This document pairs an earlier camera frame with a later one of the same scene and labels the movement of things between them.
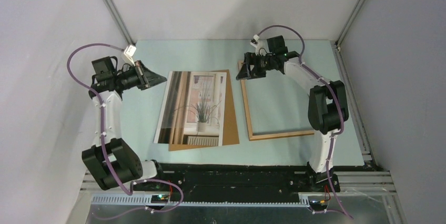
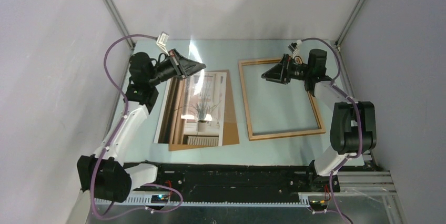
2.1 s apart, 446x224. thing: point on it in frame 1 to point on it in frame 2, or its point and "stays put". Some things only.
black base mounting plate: (178, 179) stays put
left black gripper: (147, 78) to (185, 67)
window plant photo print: (192, 110) stays put
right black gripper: (251, 59) to (281, 72)
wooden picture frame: (265, 136) stays put
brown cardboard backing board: (230, 133) stays put
